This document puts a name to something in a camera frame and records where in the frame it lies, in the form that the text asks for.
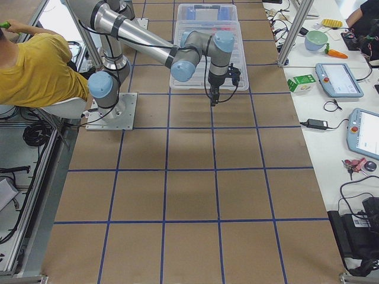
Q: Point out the pink keychain keys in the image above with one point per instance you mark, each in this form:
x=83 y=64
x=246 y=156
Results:
x=353 y=165

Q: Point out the coiled black cable floor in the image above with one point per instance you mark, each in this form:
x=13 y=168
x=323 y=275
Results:
x=37 y=134

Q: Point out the black laptop bag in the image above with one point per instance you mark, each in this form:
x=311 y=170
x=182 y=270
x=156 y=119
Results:
x=357 y=236

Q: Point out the teach pendant lower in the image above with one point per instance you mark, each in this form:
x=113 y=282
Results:
x=362 y=132

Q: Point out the teach pendant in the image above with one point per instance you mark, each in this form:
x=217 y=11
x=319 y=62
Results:
x=362 y=132
x=338 y=81

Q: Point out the white chair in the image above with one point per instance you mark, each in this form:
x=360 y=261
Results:
x=71 y=108

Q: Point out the green and blue bowl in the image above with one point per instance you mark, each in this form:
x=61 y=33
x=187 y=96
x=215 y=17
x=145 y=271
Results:
x=315 y=40

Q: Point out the aluminium frame post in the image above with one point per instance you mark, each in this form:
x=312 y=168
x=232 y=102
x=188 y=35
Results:
x=298 y=22

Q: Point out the clear plastic storage box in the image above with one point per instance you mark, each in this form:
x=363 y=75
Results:
x=207 y=12

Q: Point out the yellow corrugated toy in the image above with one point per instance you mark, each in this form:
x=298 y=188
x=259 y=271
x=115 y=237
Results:
x=332 y=23

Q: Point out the person in yellow shirt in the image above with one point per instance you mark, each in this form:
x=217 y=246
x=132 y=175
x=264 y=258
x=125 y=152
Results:
x=36 y=73

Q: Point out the black power adapter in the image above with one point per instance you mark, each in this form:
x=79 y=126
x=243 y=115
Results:
x=317 y=124

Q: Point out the toy carrot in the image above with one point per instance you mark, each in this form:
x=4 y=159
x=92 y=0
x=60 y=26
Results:
x=334 y=53

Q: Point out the green white carton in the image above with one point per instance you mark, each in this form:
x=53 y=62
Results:
x=301 y=83

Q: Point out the teach pendant upper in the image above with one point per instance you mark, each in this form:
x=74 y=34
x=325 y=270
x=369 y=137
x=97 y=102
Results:
x=338 y=81

